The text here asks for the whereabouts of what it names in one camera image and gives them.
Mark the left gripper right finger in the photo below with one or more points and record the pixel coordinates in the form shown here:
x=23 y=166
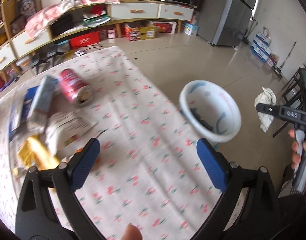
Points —
x=248 y=206

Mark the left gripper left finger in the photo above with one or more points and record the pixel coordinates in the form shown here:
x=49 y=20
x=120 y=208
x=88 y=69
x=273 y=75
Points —
x=36 y=217

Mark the white tissue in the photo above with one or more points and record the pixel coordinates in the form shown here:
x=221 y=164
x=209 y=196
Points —
x=263 y=104

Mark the yellow snack wrapper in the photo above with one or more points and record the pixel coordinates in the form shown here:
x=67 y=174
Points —
x=34 y=152

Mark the red milk drink can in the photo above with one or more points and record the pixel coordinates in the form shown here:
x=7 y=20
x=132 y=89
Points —
x=77 y=91

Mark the right hand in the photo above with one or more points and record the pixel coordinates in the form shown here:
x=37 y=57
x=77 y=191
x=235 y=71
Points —
x=296 y=149

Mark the left hand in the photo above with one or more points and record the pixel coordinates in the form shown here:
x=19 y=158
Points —
x=132 y=233

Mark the black stool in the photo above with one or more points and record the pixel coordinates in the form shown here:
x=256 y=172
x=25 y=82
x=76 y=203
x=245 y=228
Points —
x=294 y=92

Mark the stacked blue white boxes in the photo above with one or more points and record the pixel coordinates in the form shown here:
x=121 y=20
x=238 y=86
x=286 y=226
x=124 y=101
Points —
x=260 y=47

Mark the white paper packet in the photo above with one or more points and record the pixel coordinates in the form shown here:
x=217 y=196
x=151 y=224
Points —
x=65 y=128

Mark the blue milk carton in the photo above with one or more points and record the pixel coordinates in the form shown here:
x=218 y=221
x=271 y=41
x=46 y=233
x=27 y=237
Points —
x=40 y=107

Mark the cherry print tablecloth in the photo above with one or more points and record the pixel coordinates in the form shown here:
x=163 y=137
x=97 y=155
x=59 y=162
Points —
x=149 y=173

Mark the blue biscuit box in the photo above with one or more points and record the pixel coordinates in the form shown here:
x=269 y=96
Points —
x=20 y=106

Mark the grey refrigerator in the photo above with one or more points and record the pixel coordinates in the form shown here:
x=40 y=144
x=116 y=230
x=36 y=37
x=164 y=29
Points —
x=224 y=22

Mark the blue white carton box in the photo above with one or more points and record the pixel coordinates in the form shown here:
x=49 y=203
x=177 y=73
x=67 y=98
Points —
x=190 y=29

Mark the red printed box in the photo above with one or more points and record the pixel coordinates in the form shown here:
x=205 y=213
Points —
x=164 y=27

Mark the yellow cardboard box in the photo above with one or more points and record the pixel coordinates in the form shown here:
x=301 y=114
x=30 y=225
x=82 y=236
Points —
x=135 y=31

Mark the red gift box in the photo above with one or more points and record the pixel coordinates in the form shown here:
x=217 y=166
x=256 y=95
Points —
x=85 y=40

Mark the long white TV cabinet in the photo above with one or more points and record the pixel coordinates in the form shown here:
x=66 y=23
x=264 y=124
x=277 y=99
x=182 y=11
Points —
x=89 y=18

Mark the pink cloth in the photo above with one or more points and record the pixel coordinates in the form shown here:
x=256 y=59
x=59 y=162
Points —
x=37 y=23

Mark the wooden shelf unit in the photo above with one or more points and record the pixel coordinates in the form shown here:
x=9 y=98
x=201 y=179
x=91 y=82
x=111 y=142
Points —
x=10 y=23

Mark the framed picture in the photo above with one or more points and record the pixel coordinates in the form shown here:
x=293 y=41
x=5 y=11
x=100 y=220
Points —
x=27 y=8

